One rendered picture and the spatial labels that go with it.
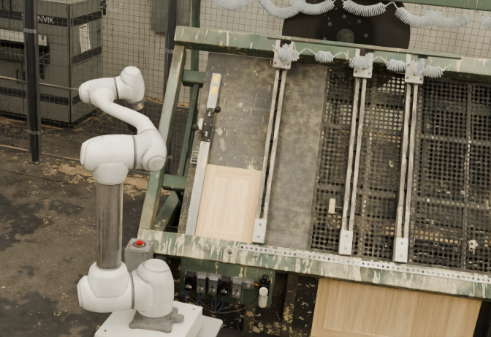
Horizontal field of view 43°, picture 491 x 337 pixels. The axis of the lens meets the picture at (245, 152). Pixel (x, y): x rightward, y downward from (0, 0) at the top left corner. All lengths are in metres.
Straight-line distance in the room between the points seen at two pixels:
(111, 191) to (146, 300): 0.51
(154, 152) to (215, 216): 1.10
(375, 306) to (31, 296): 2.28
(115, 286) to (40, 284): 2.08
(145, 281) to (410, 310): 1.69
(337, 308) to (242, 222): 0.78
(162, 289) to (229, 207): 0.90
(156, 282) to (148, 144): 0.60
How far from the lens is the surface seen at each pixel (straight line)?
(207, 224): 3.42
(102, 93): 2.86
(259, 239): 3.33
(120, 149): 2.40
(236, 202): 3.44
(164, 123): 3.58
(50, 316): 4.37
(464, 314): 3.84
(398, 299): 3.74
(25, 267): 4.89
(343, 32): 4.02
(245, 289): 3.43
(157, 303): 2.71
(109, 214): 2.51
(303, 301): 3.76
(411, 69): 3.68
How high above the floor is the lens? 2.55
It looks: 21 degrees down
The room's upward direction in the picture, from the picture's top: 5 degrees clockwise
